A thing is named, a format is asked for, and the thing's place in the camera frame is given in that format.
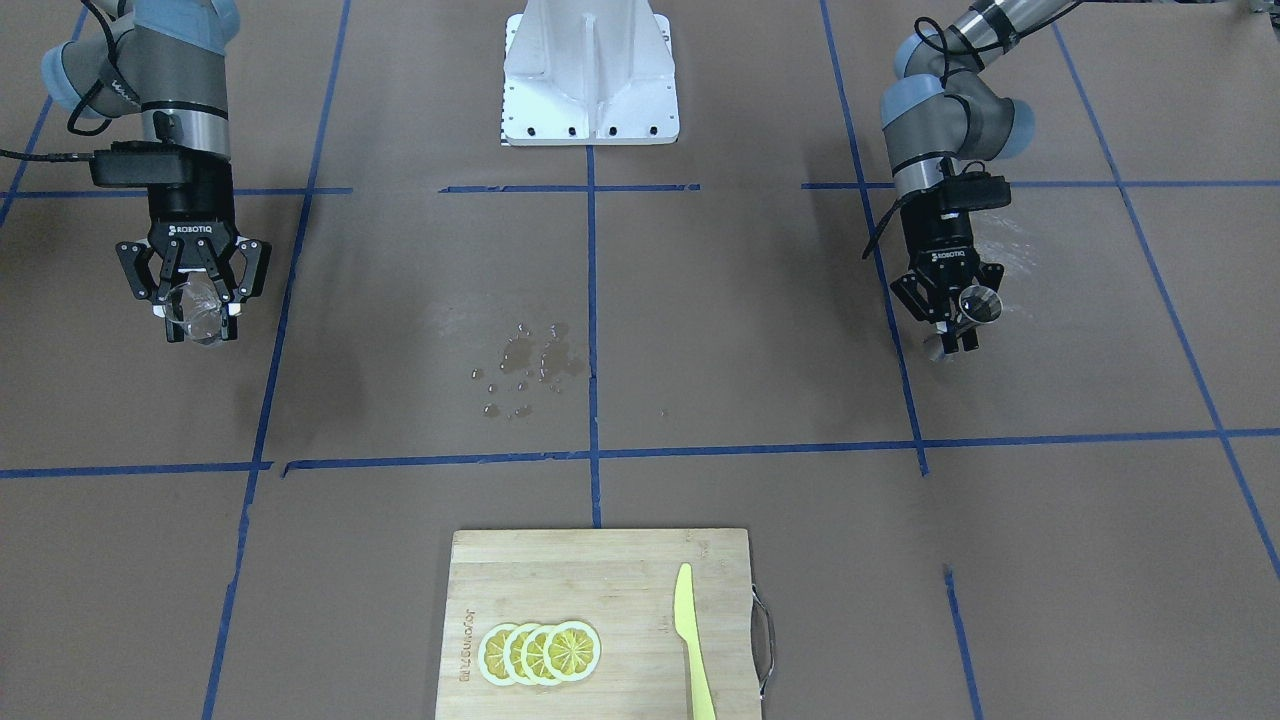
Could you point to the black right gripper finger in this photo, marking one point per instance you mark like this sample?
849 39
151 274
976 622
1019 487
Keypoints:
167 304
231 298

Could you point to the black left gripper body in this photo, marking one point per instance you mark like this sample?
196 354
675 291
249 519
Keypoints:
944 232

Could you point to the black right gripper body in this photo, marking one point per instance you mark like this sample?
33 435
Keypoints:
192 212

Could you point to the clear glass cup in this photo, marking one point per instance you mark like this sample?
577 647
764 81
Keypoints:
193 311

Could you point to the steel double jigger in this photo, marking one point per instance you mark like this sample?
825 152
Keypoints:
977 304

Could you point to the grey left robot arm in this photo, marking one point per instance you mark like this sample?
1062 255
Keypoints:
942 124

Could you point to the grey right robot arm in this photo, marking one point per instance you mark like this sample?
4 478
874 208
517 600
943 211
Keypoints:
166 62

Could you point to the yellow plastic knife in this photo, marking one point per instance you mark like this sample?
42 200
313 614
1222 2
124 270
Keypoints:
686 626

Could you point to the bamboo cutting board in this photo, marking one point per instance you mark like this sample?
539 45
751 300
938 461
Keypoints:
622 583

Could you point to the lemon slice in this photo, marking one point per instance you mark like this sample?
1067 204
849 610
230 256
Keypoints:
572 651
513 654
493 656
536 662

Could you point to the front lemon slice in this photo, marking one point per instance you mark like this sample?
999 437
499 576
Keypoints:
572 651

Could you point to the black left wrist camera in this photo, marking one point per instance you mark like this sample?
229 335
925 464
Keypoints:
973 191

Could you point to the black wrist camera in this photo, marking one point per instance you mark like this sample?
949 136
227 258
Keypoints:
138 165
973 191

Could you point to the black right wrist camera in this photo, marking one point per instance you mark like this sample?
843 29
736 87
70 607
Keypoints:
138 165

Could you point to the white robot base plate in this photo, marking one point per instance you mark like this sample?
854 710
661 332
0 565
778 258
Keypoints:
579 73

